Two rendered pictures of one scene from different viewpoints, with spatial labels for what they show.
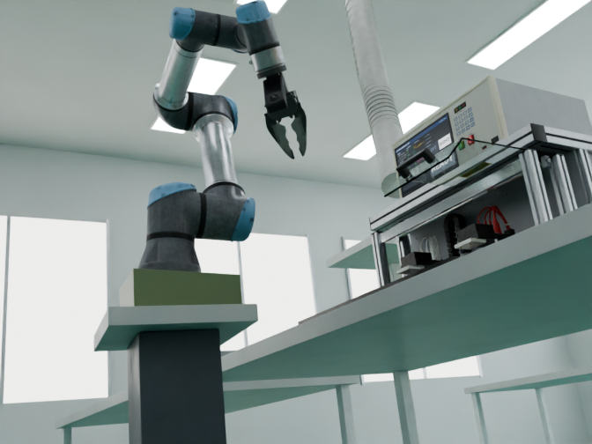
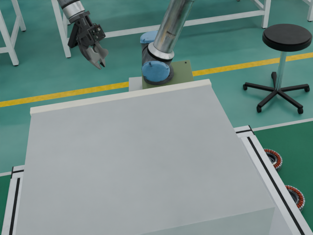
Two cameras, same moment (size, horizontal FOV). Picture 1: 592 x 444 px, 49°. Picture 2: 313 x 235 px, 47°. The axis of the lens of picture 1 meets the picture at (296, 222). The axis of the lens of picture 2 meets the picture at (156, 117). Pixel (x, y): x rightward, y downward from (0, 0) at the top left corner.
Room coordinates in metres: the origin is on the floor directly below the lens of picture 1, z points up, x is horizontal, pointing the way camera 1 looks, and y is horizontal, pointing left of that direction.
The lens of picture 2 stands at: (2.08, -1.07, 1.83)
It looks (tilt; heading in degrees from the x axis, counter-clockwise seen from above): 40 degrees down; 114
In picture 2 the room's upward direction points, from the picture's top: 5 degrees counter-clockwise
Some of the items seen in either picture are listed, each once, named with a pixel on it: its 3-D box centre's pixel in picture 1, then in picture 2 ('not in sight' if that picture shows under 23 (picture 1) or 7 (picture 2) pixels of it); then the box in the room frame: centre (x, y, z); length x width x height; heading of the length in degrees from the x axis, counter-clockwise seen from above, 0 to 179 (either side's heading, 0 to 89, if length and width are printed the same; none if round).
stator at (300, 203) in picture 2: not in sight; (287, 200); (2.16, -0.19, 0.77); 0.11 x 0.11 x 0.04
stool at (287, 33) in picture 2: not in sight; (284, 66); (2.06, 1.49, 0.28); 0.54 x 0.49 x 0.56; 121
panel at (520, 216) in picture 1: (491, 246); not in sight; (1.80, -0.55, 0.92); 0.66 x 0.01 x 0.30; 31
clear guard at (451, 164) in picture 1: (462, 174); not in sight; (1.51, -0.43, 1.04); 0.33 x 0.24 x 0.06; 121
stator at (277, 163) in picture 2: not in sight; (266, 161); (2.07, -0.03, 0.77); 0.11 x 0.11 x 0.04
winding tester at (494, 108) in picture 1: (490, 152); (137, 181); (1.82, -0.61, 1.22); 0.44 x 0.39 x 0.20; 31
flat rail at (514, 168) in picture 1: (443, 206); not in sight; (1.72, -0.41, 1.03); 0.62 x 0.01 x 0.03; 31
